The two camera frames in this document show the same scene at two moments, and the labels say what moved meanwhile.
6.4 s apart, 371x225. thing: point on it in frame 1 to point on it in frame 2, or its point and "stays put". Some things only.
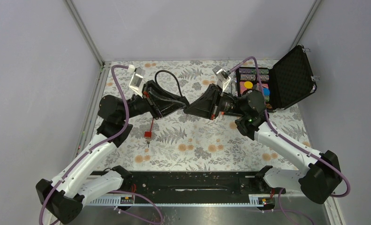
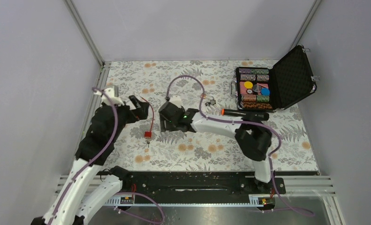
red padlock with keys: x=148 y=135 stays put
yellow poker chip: x=248 y=85 stays put
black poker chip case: x=289 y=79 stays put
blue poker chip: x=266 y=92 stays put
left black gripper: x=165 y=102 to x=134 y=113
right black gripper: x=206 y=106 to x=168 y=126
